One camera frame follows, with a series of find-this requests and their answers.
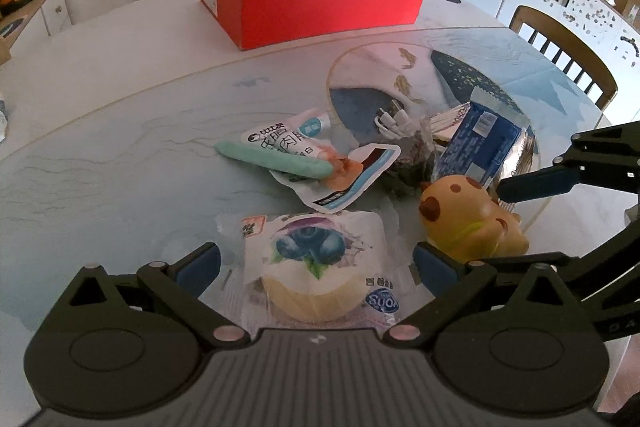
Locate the white chicken sausage pouch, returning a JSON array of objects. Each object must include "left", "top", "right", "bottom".
[{"left": 241, "top": 108, "right": 364, "bottom": 192}]

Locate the yellow spotted plush toy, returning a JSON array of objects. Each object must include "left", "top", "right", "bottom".
[{"left": 419, "top": 174, "right": 529, "bottom": 263}]

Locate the mint green tube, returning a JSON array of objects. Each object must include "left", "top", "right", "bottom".
[{"left": 214, "top": 141, "right": 334, "bottom": 180}]

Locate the right wooden chair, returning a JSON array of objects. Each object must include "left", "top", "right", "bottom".
[{"left": 510, "top": 5, "right": 618, "bottom": 110}]

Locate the white drawer sideboard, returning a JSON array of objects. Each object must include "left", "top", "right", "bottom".
[{"left": 1, "top": 0, "right": 72, "bottom": 64}]

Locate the blueberry bread packet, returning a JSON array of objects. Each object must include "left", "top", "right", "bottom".
[{"left": 212, "top": 211, "right": 401, "bottom": 335}]

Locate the dark tea leaf bag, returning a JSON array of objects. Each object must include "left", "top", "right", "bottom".
[{"left": 381, "top": 119, "right": 437, "bottom": 198}]

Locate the blue snack box packet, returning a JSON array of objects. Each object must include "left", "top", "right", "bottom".
[{"left": 434, "top": 87, "right": 529, "bottom": 188}]

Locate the white usb cable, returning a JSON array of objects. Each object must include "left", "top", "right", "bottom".
[{"left": 373, "top": 98, "right": 421, "bottom": 141}]

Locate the whale shaped pouch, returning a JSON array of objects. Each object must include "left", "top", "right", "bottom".
[{"left": 270, "top": 141, "right": 400, "bottom": 215}]

